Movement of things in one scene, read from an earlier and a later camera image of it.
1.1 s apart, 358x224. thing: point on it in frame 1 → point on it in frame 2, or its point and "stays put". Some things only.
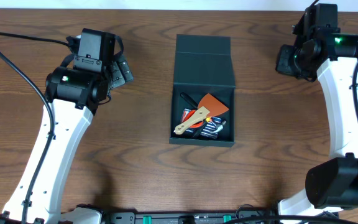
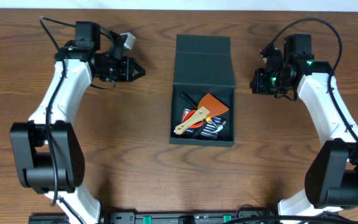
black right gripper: (283, 64) → (258, 83)
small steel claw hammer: (220, 127) stays put
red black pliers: (188, 113) stays put
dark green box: (202, 65) stays put
